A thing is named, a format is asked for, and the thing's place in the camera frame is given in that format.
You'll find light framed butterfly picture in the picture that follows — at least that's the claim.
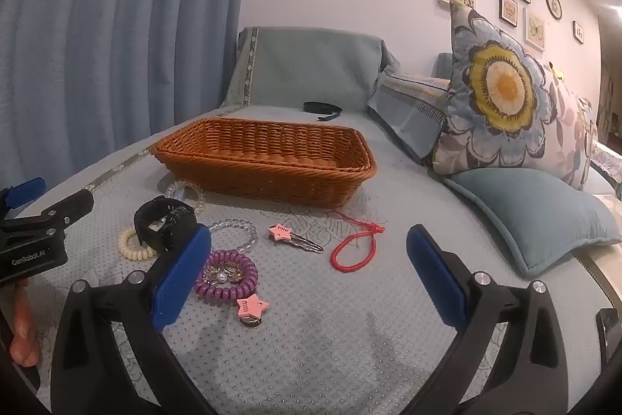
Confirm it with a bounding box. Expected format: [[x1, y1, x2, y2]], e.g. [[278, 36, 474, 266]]
[[524, 8, 546, 52]]

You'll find clear bead bracelet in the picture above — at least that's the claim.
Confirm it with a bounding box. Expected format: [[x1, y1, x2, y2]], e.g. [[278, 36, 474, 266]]
[[208, 218, 258, 251]]

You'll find black wrist watch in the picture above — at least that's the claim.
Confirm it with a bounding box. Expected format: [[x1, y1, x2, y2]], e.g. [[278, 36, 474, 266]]
[[133, 196, 197, 253]]

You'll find cream spiral hair tie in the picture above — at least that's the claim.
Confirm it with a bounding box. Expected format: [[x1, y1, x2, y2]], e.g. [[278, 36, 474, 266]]
[[118, 226, 159, 261]]

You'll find blue curtain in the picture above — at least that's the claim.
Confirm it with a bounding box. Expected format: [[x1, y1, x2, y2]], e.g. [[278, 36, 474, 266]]
[[0, 0, 256, 198]]

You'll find teal covered sofa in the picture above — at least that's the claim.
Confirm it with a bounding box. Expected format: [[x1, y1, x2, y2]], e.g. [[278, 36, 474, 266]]
[[0, 26, 622, 415]]

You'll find black strap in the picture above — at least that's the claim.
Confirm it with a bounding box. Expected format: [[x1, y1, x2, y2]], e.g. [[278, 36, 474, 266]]
[[302, 101, 343, 121]]

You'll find gold pearl brooch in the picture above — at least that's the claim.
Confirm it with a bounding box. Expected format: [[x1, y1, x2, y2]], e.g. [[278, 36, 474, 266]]
[[203, 263, 244, 287]]

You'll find small dark framed picture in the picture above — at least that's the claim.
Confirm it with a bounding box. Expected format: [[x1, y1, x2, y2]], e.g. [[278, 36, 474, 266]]
[[498, 0, 519, 27]]

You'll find purple spiral hair tie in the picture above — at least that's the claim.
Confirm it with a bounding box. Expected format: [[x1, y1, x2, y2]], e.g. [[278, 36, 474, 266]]
[[193, 250, 259, 305]]

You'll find dark flat device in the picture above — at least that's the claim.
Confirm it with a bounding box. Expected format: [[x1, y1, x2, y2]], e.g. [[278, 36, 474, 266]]
[[597, 308, 622, 368]]

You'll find striped blue cushion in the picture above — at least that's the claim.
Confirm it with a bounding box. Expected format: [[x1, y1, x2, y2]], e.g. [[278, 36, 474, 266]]
[[367, 72, 453, 164]]

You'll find red cord bracelet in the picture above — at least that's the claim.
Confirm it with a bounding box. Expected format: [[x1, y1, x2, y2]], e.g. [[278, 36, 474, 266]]
[[330, 210, 386, 272]]

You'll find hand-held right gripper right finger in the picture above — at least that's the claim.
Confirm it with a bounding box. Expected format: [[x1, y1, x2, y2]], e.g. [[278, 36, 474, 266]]
[[406, 224, 582, 415]]

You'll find white lace cloth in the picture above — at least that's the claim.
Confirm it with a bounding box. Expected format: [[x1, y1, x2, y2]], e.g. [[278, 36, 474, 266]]
[[590, 140, 622, 182]]

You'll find clear coil hair tie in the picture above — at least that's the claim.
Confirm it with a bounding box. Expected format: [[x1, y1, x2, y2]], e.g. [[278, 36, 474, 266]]
[[165, 179, 206, 215]]

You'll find plain teal pillow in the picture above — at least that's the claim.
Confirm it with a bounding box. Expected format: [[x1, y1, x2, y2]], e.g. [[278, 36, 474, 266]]
[[442, 167, 622, 280]]

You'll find brown wicker basket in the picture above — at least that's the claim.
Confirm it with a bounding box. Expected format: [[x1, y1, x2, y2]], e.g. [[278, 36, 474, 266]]
[[150, 117, 378, 210]]

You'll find pink star hair clip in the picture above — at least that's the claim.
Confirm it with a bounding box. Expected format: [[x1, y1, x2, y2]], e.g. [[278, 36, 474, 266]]
[[236, 293, 271, 329], [268, 224, 324, 254]]

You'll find person's left hand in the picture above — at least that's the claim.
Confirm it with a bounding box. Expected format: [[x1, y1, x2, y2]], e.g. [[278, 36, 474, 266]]
[[10, 279, 42, 368]]

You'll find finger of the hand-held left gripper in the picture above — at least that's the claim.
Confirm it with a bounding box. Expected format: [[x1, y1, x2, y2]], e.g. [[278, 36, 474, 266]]
[[0, 178, 47, 219], [19, 189, 96, 233]]

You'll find large floral pillow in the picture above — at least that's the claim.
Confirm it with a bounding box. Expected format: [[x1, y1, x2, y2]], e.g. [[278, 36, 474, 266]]
[[432, 0, 561, 175]]

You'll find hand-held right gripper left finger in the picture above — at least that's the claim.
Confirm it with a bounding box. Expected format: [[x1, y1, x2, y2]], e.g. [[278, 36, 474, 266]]
[[50, 223, 219, 415]]

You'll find pale floral pillow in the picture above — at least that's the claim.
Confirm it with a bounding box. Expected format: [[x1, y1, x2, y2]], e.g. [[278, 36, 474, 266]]
[[535, 70, 596, 192]]

